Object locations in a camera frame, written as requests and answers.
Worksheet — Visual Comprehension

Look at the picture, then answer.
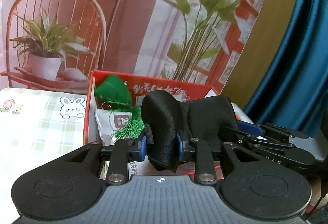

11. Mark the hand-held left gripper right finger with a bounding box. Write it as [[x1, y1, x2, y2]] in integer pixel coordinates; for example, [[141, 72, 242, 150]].
[[176, 134, 281, 187]]

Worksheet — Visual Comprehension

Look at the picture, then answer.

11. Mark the printed room scene backdrop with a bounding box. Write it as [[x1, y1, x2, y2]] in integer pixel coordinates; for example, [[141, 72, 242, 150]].
[[0, 0, 272, 94]]

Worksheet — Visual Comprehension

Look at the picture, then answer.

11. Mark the red strawberry print box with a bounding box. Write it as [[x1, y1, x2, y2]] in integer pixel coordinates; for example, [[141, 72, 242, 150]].
[[82, 70, 255, 179]]

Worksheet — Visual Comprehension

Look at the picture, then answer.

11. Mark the blue curtain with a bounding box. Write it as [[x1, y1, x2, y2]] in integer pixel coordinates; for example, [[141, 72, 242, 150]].
[[243, 0, 328, 138]]

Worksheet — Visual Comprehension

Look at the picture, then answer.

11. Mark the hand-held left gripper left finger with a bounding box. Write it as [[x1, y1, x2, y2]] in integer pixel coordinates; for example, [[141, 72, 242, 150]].
[[45, 134, 149, 187]]

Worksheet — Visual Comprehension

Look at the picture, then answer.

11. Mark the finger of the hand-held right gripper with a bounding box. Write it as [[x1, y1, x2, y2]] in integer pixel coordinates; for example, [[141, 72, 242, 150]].
[[236, 121, 310, 140], [218, 125, 294, 155]]

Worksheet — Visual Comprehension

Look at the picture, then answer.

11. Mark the small white packet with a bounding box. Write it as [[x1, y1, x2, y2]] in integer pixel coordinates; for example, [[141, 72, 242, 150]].
[[95, 107, 144, 146]]

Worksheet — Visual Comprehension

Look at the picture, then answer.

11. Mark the green tasselled pouch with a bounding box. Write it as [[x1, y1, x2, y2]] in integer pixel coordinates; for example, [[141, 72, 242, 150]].
[[93, 74, 144, 139]]

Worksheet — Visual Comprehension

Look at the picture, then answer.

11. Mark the black eye mask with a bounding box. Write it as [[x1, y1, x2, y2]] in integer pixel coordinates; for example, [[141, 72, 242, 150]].
[[141, 91, 239, 173]]

